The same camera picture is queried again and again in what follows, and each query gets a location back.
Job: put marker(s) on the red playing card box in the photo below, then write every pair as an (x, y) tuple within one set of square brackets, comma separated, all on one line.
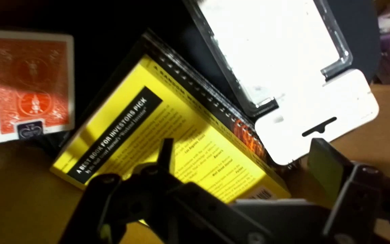
[(28, 86)]

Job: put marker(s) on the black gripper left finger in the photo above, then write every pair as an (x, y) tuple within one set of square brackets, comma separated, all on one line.
[(159, 212)]

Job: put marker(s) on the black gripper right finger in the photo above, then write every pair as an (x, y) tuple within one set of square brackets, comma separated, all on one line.
[(362, 204)]

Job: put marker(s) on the white blister package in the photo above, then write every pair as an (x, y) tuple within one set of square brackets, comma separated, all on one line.
[(285, 59)]

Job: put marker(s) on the yellow book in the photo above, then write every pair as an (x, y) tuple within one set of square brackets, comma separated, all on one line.
[(159, 127)]

